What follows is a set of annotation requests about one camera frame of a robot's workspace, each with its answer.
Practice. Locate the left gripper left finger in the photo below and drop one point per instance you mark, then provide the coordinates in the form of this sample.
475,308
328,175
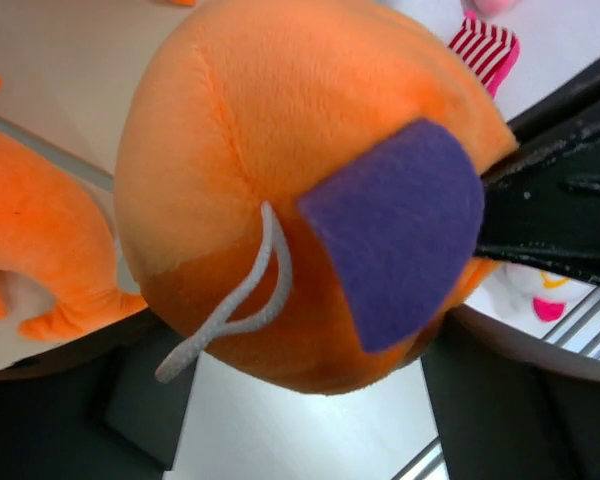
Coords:
106,419

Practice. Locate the white panda plush front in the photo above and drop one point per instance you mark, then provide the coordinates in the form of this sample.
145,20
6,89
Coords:
522,290

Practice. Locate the white panda plush face down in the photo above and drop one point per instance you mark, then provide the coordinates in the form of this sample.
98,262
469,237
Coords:
488,50

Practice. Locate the orange shark plush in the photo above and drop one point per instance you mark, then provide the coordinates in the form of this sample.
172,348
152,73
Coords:
298,189
52,232

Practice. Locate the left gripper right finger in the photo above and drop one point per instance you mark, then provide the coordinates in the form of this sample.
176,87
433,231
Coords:
543,201

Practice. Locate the aluminium mounting rail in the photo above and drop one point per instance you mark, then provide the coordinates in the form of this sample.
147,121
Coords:
579,330

